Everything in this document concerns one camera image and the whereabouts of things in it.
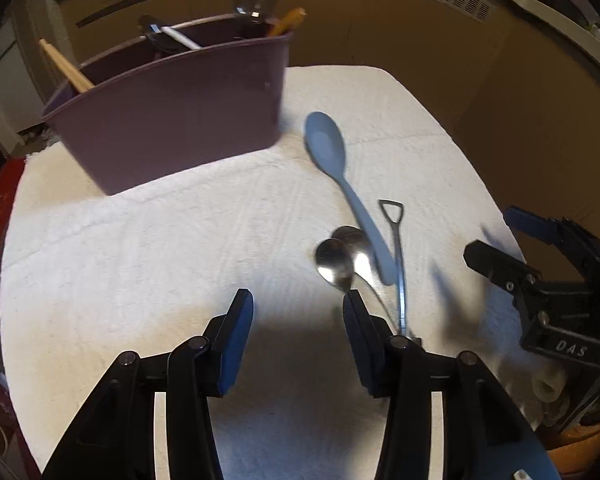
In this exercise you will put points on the white countertop edge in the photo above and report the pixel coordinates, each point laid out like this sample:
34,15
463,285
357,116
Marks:
555,30

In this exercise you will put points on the shovel-shaped metal spoon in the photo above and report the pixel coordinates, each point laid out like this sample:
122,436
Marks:
399,260

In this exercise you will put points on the wooden spoon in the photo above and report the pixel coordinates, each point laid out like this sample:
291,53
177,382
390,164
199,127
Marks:
290,20

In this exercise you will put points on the person's right forearm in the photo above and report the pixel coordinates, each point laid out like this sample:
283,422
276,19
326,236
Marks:
590,447

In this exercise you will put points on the wooden chopstick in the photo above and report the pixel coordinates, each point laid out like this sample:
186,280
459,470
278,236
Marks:
60,62
77,77

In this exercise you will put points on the blue-grey plastic spoon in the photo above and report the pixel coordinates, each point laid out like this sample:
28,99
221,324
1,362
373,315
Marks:
325,142

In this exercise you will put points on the person's right hand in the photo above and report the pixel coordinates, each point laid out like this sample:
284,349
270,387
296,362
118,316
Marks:
547,387

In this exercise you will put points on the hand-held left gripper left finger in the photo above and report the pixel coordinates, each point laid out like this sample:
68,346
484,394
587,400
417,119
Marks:
235,345

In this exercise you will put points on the white shelf cabinet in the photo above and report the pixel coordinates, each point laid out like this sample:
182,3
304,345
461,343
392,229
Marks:
10,80

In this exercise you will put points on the white towel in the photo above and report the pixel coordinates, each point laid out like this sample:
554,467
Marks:
155,270

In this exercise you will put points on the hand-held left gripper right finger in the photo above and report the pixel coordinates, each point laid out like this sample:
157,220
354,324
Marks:
357,345

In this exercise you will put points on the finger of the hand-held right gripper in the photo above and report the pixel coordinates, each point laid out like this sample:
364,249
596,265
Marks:
527,221
495,262

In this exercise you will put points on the purple plastic utensil holder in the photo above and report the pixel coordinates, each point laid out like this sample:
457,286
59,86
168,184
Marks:
180,110

